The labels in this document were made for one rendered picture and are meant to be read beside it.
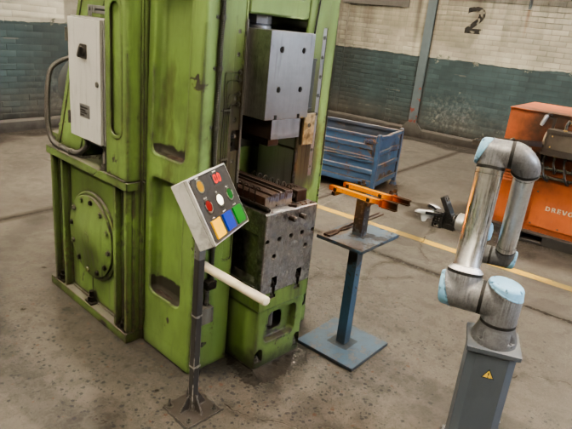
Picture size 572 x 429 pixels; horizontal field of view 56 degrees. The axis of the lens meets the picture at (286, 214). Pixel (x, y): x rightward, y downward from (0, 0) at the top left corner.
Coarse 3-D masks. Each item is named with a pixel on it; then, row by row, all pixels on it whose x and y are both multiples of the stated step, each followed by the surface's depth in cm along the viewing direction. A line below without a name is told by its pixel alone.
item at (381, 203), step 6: (330, 186) 296; (336, 186) 294; (342, 192) 292; (348, 192) 289; (354, 192) 287; (360, 198) 285; (372, 198) 280; (378, 198) 281; (378, 204) 278; (384, 204) 277; (390, 204) 275; (396, 204) 272; (390, 210) 274; (396, 210) 273
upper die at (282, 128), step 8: (248, 120) 266; (256, 120) 262; (272, 120) 255; (280, 120) 259; (288, 120) 263; (296, 120) 267; (248, 128) 267; (256, 128) 263; (264, 128) 259; (272, 128) 257; (280, 128) 261; (288, 128) 265; (296, 128) 269; (264, 136) 260; (272, 136) 259; (280, 136) 262; (288, 136) 266; (296, 136) 271
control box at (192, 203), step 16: (192, 176) 223; (208, 176) 222; (224, 176) 234; (176, 192) 210; (192, 192) 208; (208, 192) 218; (224, 192) 229; (192, 208) 210; (224, 208) 226; (192, 224) 212; (208, 224) 211; (224, 224) 222; (240, 224) 233; (208, 240) 212
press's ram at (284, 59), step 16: (256, 32) 245; (272, 32) 239; (288, 32) 245; (304, 32) 258; (256, 48) 246; (272, 48) 242; (288, 48) 248; (304, 48) 257; (256, 64) 248; (272, 64) 244; (288, 64) 251; (304, 64) 259; (256, 80) 250; (272, 80) 247; (288, 80) 255; (304, 80) 263; (256, 96) 252; (272, 96) 251; (288, 96) 258; (304, 96) 266; (256, 112) 254; (272, 112) 254; (288, 112) 261; (304, 112) 270
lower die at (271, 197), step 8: (240, 176) 292; (256, 176) 298; (240, 184) 285; (256, 184) 285; (272, 184) 287; (240, 192) 280; (248, 192) 276; (256, 192) 274; (264, 192) 274; (272, 192) 274; (280, 192) 275; (288, 192) 279; (256, 200) 272; (264, 200) 268; (272, 200) 272; (280, 200) 277; (288, 200) 281; (272, 208) 274
